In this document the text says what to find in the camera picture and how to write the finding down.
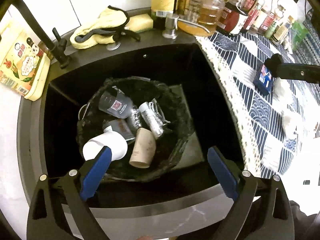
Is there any silver foil cup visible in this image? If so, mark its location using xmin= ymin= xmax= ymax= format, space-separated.
xmin=139 ymin=102 xmax=164 ymax=140

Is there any black kitchen sink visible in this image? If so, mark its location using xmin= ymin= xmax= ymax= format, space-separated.
xmin=17 ymin=30 xmax=244 ymax=239

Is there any black lined trash bin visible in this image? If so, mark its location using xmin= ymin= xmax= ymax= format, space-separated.
xmin=77 ymin=77 xmax=194 ymax=183

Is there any black kitchen faucet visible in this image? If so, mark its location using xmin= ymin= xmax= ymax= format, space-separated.
xmin=11 ymin=0 xmax=72 ymax=69

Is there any crumpled white tissue upper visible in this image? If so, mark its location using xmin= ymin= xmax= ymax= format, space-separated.
xmin=273 ymin=77 xmax=290 ymax=101

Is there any crumpled white tissue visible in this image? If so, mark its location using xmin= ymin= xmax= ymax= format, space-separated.
xmin=273 ymin=77 xmax=290 ymax=101
xmin=282 ymin=109 xmax=300 ymax=139

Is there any green label bottle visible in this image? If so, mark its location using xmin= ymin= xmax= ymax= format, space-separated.
xmin=291 ymin=21 xmax=309 ymax=51

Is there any blue snack packet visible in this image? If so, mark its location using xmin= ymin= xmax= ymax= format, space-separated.
xmin=253 ymin=64 xmax=273 ymax=96

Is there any crumpled white tissue lower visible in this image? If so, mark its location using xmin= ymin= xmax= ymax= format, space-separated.
xmin=282 ymin=109 xmax=300 ymax=139

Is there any blue white patterned tablecloth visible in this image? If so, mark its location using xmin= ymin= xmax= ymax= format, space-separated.
xmin=195 ymin=22 xmax=320 ymax=179

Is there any red label sauce bottle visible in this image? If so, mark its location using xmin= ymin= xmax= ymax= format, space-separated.
xmin=241 ymin=0 xmax=265 ymax=33

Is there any white paper cup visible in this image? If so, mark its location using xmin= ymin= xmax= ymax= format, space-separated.
xmin=82 ymin=126 xmax=128 ymax=161

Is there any dark soy sauce bottle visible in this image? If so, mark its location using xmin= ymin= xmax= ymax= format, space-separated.
xmin=216 ymin=0 xmax=258 ymax=35

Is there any brown cardboard tube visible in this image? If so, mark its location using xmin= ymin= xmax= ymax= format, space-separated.
xmin=129 ymin=128 xmax=156 ymax=168

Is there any crumpled foil wrapper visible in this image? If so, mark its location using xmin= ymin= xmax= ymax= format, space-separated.
xmin=126 ymin=105 xmax=143 ymax=134

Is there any large cooking oil jug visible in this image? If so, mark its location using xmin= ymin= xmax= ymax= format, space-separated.
xmin=176 ymin=0 xmax=228 ymax=37

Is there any yellow dish soap box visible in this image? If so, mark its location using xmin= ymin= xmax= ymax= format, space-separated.
xmin=1 ymin=24 xmax=50 ymax=101

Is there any steel soap dispenser pump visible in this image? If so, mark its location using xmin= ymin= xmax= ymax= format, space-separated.
xmin=162 ymin=13 xmax=210 ymax=40

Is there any yellow sponge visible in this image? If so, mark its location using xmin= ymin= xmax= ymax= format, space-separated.
xmin=125 ymin=14 xmax=153 ymax=33

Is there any yellow cleaning cloth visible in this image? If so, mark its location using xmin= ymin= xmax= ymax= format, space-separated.
xmin=70 ymin=6 xmax=140 ymax=49

